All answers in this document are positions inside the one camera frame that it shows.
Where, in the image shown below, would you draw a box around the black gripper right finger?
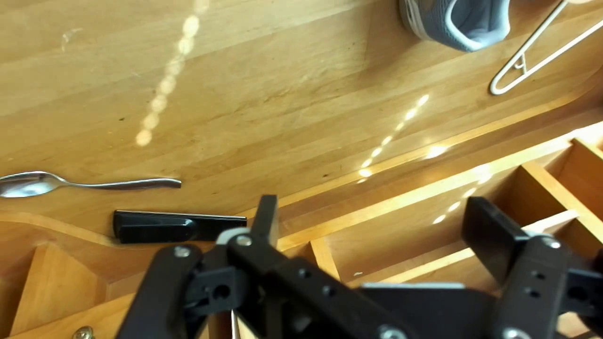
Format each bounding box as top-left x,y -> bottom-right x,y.
459,196 -> 603,339

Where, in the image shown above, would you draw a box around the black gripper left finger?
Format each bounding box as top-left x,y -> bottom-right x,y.
114,194 -> 410,339

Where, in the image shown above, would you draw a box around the black stapler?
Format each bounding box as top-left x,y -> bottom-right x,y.
111,209 -> 248,245

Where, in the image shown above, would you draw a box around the wooden roll-top desk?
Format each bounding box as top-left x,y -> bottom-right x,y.
0,0 -> 603,339

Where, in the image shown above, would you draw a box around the grey blue running shoe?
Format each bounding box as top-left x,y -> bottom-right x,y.
397,0 -> 514,54

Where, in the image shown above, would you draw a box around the silver metal spoon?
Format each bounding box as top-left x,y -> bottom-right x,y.
0,167 -> 184,201

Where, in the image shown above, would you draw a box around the white wire clothes hanger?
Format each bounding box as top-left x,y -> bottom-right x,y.
488,0 -> 603,98

